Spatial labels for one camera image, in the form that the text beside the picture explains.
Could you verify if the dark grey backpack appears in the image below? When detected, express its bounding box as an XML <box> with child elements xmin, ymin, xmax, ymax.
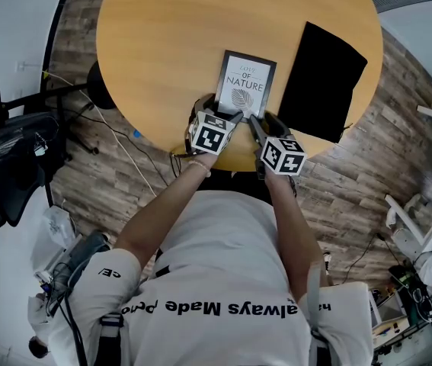
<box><xmin>53</xmin><ymin>230</ymin><xmax>112</xmax><ymax>281</ymax></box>

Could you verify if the person's right forearm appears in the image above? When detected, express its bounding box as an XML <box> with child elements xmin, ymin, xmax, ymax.
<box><xmin>264</xmin><ymin>172</ymin><xmax>329</xmax><ymax>304</ymax></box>

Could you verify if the pile of black equipment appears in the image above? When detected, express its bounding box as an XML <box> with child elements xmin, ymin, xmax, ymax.
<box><xmin>389</xmin><ymin>242</ymin><xmax>432</xmax><ymax>323</ymax></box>

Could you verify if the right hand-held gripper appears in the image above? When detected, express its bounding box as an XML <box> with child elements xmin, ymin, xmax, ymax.
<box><xmin>248</xmin><ymin>111</ymin><xmax>309</xmax><ymax>181</ymax></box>

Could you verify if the black floor cable with plug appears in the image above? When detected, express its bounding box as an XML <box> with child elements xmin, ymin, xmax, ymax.
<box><xmin>343</xmin><ymin>232</ymin><xmax>388</xmax><ymax>282</ymax></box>

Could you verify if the black cloth pouch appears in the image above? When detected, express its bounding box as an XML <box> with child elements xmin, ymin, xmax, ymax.
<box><xmin>277</xmin><ymin>21</ymin><xmax>369</xmax><ymax>144</ymax></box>

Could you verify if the round wooden table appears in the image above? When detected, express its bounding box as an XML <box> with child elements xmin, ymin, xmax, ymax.
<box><xmin>96</xmin><ymin>0</ymin><xmax>384</xmax><ymax>172</ymax></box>

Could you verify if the black camera cable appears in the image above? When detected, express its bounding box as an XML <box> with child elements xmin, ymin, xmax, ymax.
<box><xmin>57</xmin><ymin>294</ymin><xmax>88</xmax><ymax>366</ymax></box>

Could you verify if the white floor cable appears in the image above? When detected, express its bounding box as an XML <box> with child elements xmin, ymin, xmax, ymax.
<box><xmin>43</xmin><ymin>69</ymin><xmax>158</xmax><ymax>197</ymax></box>

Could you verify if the black office chair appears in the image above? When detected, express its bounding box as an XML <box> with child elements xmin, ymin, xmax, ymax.
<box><xmin>0</xmin><ymin>127</ymin><xmax>101</xmax><ymax>230</ymax></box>

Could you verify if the pale bead bracelet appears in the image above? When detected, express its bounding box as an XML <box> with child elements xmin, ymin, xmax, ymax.
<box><xmin>187</xmin><ymin>160</ymin><xmax>212</xmax><ymax>178</ymax></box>

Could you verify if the person in white shirt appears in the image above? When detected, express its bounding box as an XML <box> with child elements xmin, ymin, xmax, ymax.
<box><xmin>47</xmin><ymin>189</ymin><xmax>375</xmax><ymax>366</ymax></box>

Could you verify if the person's left forearm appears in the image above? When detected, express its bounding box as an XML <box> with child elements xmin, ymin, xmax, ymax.
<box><xmin>114</xmin><ymin>152</ymin><xmax>219</xmax><ymax>270</ymax></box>

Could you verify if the grey shoulder strap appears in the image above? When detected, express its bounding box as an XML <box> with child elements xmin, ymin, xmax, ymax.
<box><xmin>99</xmin><ymin>313</ymin><xmax>125</xmax><ymax>366</ymax></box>
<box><xmin>306</xmin><ymin>261</ymin><xmax>333</xmax><ymax>366</ymax></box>

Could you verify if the open carton box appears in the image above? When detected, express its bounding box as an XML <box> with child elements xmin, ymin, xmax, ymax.
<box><xmin>370</xmin><ymin>287</ymin><xmax>422</xmax><ymax>348</ymax></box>

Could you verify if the white table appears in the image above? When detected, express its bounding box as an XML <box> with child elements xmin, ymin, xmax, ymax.
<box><xmin>385</xmin><ymin>104</ymin><xmax>432</xmax><ymax>251</ymax></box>

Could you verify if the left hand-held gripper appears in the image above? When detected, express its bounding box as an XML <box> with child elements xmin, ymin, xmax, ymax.
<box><xmin>188</xmin><ymin>109</ymin><xmax>246</xmax><ymax>156</ymax></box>

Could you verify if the black framed nature print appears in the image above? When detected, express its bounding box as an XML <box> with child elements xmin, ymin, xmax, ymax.
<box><xmin>214</xmin><ymin>50</ymin><xmax>277</xmax><ymax>120</ymax></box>

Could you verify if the white wrapped box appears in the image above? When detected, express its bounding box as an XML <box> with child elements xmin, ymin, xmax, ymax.
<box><xmin>32</xmin><ymin>204</ymin><xmax>78</xmax><ymax>266</ymax></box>

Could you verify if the black standing fan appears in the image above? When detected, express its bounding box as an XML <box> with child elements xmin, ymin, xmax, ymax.
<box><xmin>0</xmin><ymin>59</ymin><xmax>117</xmax><ymax>186</ymax></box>

